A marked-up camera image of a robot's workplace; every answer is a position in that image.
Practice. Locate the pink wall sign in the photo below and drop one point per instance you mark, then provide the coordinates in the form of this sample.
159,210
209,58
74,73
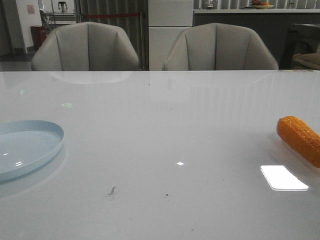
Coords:
30,9

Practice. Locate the orange plastic corn cob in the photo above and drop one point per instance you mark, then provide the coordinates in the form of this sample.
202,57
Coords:
301,138

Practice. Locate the red barrier belt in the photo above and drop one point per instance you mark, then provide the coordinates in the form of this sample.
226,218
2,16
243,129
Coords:
110,16

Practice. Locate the fruit bowl on counter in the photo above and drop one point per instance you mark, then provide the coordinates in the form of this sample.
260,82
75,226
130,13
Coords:
260,4

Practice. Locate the background metal table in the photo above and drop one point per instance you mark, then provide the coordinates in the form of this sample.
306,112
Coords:
58,12

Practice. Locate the red trash bin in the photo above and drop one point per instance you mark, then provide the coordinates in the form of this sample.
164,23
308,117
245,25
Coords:
38,34

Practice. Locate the barrier post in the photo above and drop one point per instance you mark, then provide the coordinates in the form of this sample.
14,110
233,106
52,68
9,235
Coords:
142,39

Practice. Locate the tan cushion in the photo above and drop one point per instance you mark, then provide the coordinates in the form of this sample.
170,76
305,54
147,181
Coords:
310,60

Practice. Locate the left grey upholstered chair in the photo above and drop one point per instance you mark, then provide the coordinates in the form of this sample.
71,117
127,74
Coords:
86,46

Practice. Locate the grey upholstered chair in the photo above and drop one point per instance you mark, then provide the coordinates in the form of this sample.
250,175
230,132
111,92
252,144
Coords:
86,46
219,47

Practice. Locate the grey counter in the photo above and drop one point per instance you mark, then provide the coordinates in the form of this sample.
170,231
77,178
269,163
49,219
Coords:
271,24

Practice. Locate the light blue round plate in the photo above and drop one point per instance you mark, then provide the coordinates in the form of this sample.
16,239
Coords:
27,145

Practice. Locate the right grey upholstered chair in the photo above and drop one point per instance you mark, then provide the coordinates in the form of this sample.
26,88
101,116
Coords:
219,47

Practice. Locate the white cabinet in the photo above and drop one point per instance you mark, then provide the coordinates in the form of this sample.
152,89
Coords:
166,19

